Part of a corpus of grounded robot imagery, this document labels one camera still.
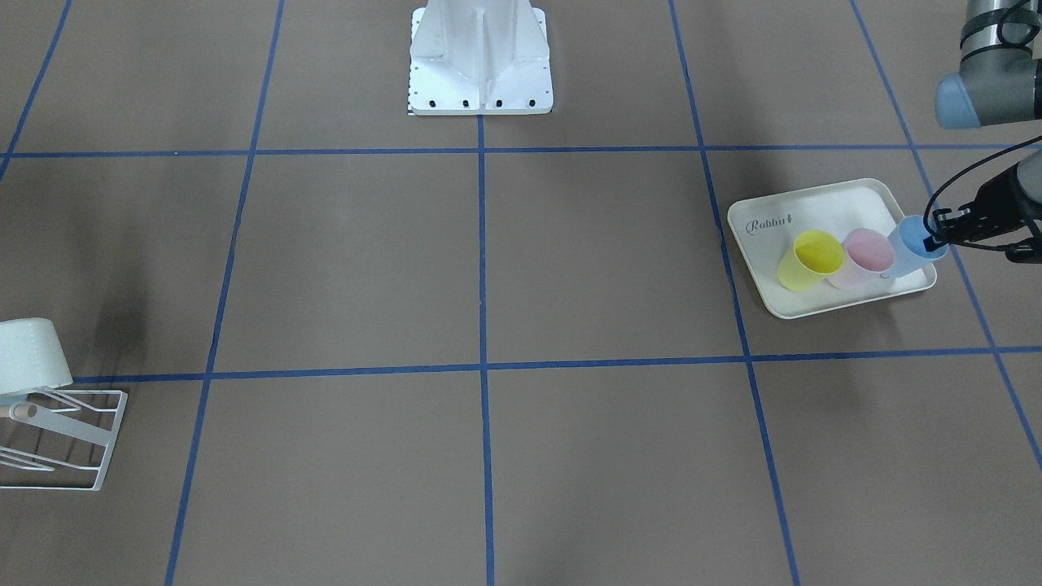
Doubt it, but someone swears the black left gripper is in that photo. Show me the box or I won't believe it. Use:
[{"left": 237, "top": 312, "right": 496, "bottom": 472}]
[{"left": 924, "top": 167, "right": 1041, "bottom": 262}]

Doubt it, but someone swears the pale green ikea cup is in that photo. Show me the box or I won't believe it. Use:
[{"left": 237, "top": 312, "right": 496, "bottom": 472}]
[{"left": 1, "top": 317, "right": 73, "bottom": 396}]

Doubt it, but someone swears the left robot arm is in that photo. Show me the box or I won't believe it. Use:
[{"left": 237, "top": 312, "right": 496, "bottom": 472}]
[{"left": 923, "top": 1, "right": 1041, "bottom": 264}]

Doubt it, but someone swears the pink ikea cup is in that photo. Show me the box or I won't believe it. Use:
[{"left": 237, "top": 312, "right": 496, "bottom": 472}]
[{"left": 826, "top": 229, "right": 896, "bottom": 290}]

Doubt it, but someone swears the yellow ikea cup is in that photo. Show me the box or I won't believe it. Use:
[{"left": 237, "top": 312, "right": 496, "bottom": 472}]
[{"left": 777, "top": 230, "right": 843, "bottom": 291}]

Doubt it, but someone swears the beige plastic tray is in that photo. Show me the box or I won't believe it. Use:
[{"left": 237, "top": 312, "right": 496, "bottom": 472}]
[{"left": 727, "top": 178, "right": 948, "bottom": 320}]

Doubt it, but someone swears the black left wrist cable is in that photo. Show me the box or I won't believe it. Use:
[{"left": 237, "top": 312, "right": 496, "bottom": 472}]
[{"left": 924, "top": 135, "right": 1042, "bottom": 237}]

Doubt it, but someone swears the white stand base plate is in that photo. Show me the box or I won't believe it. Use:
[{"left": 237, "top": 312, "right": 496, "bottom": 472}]
[{"left": 407, "top": 1, "right": 554, "bottom": 116}]

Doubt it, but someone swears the white wire cup rack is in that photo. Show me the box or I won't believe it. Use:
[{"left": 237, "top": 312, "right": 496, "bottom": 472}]
[{"left": 2, "top": 388, "right": 128, "bottom": 492}]

